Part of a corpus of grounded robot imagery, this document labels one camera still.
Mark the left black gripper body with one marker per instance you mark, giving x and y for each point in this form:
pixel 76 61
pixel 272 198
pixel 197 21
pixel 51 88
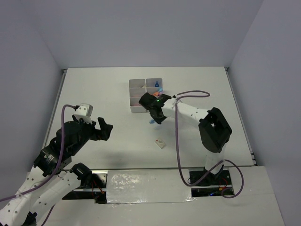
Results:
pixel 89 131

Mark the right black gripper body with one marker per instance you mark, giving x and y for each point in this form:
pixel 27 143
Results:
pixel 159 118

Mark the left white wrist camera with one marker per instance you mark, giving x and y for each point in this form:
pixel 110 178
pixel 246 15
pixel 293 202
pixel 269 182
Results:
pixel 84 112

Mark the white eraser box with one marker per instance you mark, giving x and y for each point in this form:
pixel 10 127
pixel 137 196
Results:
pixel 160 143

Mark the silver foil panel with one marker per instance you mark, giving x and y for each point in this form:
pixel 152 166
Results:
pixel 146 186

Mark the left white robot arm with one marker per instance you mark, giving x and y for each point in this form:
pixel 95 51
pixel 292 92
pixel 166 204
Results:
pixel 45 185

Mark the left white divided container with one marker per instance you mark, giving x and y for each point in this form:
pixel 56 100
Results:
pixel 135 93

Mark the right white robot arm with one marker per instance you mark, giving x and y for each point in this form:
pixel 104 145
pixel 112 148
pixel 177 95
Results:
pixel 213 128

